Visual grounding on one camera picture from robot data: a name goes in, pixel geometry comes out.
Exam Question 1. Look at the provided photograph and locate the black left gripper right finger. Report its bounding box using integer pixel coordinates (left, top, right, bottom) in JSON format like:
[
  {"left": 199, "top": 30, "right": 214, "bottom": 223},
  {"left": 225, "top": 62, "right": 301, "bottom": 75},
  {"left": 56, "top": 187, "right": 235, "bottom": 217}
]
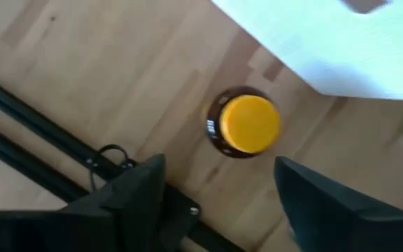
[{"left": 274, "top": 155, "right": 403, "bottom": 252}]

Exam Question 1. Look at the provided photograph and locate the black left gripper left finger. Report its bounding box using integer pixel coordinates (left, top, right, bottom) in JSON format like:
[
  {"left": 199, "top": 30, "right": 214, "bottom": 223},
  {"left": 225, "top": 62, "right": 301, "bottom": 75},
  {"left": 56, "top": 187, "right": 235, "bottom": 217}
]
[{"left": 61, "top": 153, "right": 167, "bottom": 252}]

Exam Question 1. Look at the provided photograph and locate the white mesh plastic basket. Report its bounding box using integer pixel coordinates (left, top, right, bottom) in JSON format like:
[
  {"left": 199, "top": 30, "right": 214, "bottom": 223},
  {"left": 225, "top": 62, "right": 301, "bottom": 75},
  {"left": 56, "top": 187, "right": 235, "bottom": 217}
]
[{"left": 210, "top": 0, "right": 403, "bottom": 102}]

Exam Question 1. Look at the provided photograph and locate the thin black cable loop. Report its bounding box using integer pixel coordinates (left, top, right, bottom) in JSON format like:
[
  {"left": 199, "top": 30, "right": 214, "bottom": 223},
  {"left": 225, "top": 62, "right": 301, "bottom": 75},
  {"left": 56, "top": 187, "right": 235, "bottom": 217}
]
[{"left": 87, "top": 143, "right": 136, "bottom": 192}]

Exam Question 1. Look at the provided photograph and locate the black aluminium table frame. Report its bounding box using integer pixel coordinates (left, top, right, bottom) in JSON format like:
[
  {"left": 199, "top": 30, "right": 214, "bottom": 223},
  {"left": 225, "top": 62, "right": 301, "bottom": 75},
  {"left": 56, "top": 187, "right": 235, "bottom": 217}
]
[{"left": 0, "top": 71, "right": 244, "bottom": 252}]

